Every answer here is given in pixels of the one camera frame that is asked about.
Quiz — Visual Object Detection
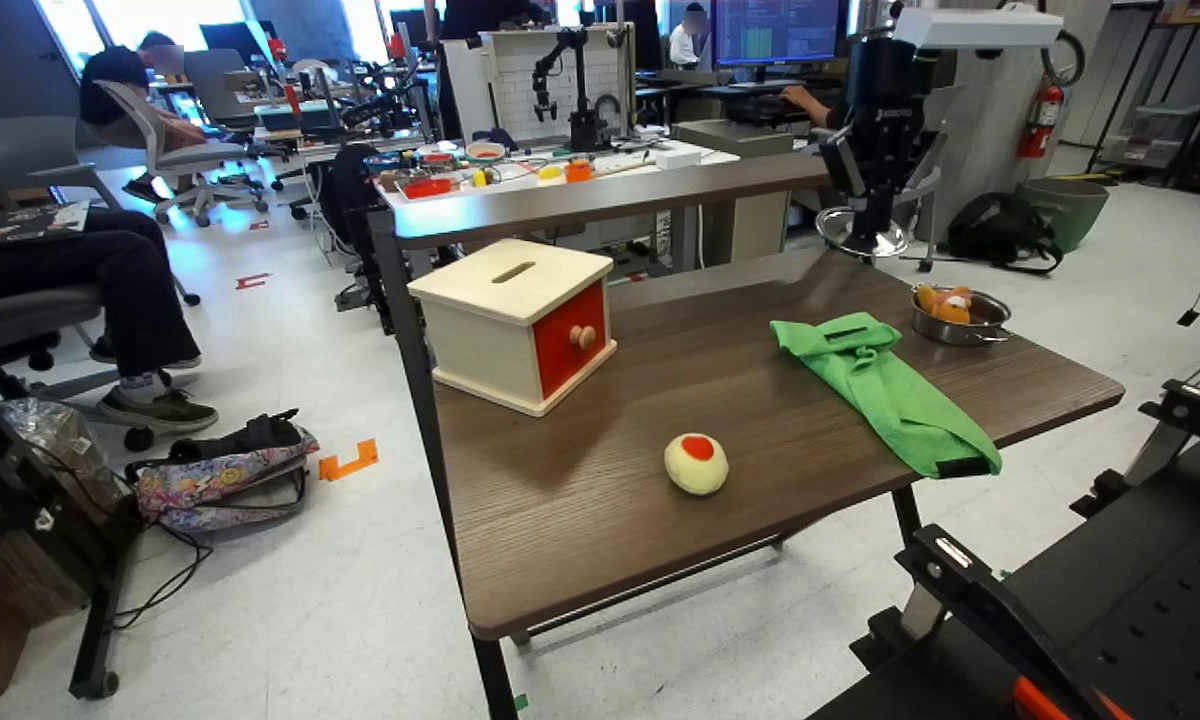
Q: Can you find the red fire extinguisher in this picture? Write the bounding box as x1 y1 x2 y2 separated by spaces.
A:
1015 55 1071 167

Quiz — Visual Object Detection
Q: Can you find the green cloth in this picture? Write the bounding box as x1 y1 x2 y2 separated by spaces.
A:
770 309 1003 486

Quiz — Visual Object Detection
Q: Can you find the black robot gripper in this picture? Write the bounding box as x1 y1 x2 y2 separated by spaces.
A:
843 35 947 255

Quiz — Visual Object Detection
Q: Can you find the person in white shirt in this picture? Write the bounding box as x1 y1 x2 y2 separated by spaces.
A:
664 0 713 73

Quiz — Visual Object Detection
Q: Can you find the green bin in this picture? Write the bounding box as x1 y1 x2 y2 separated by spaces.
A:
1019 172 1111 255

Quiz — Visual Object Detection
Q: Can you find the silver metal pot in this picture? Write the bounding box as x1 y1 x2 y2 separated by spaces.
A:
907 280 1015 354

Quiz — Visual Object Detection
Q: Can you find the black backpack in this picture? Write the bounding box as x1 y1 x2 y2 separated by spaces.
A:
940 188 1068 280

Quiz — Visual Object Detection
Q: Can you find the silver pot lid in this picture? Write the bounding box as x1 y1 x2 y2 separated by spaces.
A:
811 196 943 263

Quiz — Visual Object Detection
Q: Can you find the grey workbench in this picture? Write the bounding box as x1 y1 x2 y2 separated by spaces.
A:
374 138 843 276

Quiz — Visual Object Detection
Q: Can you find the white display board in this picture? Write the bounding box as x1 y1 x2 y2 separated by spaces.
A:
441 19 640 148

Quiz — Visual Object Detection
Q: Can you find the orange item inside pot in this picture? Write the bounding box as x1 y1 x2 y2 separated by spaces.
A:
918 283 983 334

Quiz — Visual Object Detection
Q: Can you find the wooden box with red drawer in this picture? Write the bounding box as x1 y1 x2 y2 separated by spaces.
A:
406 237 619 420

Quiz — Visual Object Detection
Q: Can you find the computer monitor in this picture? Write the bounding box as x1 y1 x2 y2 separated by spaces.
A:
708 0 854 73

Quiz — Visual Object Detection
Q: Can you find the orange plastic bracket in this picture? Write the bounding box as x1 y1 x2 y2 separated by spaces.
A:
318 437 386 486

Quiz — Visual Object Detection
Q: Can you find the colourful patterned bag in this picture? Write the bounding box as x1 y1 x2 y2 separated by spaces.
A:
127 429 324 540

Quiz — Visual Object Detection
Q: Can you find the yellow ball with red spot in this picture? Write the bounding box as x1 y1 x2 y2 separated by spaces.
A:
662 429 736 500

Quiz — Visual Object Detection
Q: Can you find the grey office chair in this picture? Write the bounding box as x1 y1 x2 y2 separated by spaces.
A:
94 78 272 229

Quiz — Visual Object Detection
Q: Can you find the black metal stand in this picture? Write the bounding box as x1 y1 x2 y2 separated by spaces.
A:
811 378 1200 720

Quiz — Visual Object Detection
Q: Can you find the red tray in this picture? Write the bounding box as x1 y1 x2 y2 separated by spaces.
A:
400 172 460 205

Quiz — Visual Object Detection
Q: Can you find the person in dark top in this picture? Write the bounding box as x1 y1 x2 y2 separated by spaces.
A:
78 28 215 151

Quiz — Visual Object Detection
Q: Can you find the seated person in black trousers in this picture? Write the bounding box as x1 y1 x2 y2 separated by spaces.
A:
0 207 225 437

